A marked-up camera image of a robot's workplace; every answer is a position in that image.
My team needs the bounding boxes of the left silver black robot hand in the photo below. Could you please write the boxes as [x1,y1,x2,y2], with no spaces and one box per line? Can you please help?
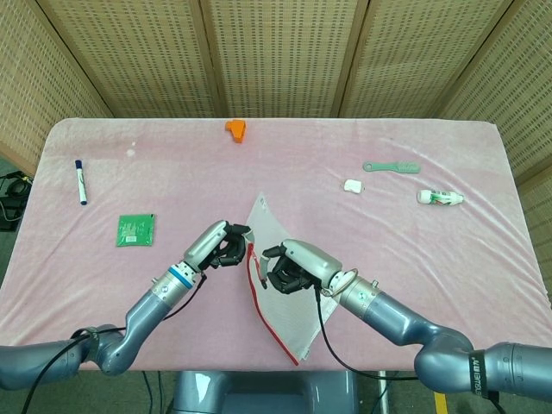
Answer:
[184,220,254,273]

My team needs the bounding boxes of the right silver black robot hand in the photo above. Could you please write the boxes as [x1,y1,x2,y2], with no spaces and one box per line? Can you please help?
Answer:
[258,239,344,296]

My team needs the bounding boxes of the clear mesh zipper pouch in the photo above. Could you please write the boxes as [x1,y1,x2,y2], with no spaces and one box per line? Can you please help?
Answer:
[244,191,338,367]

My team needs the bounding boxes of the pink plush table cloth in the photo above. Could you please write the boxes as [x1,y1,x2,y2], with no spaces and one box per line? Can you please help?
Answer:
[0,116,552,373]

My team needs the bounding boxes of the green foil sachet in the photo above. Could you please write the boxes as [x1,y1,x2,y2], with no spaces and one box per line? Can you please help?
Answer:
[115,212,156,248]

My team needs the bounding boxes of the orange plastic block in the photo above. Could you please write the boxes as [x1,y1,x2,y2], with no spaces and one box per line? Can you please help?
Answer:
[224,119,249,145]

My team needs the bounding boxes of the green plastic comb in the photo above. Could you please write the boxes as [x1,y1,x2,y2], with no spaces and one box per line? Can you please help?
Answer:
[362,160,422,174]

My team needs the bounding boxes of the blue-capped white marker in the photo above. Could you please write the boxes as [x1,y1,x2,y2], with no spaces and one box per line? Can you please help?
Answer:
[74,160,90,205]

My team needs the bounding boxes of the grey-blue robot torso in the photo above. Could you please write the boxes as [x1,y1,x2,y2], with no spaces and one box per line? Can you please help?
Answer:
[172,369,360,414]

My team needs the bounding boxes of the white green toothpaste tube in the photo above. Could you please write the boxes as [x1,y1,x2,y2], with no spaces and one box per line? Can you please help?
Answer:
[416,188,465,207]

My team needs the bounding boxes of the woven bamboo folding screen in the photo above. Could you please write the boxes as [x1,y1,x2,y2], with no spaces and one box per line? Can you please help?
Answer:
[0,0,552,303]

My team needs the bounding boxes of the black left hand cable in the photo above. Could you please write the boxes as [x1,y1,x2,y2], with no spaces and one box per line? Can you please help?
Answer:
[25,275,209,414]

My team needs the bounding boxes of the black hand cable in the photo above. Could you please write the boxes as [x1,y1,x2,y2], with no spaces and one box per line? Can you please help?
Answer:
[314,287,419,381]
[25,275,209,414]

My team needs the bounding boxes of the black right hand cable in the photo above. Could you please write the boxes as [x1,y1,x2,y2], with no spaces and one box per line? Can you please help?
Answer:
[314,287,419,381]

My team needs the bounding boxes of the black cables on floor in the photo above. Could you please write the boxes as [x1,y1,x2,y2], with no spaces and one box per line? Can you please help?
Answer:
[0,170,35,232]

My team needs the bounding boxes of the black printed arm strap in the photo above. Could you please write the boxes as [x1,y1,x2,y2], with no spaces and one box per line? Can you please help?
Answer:
[467,351,489,397]

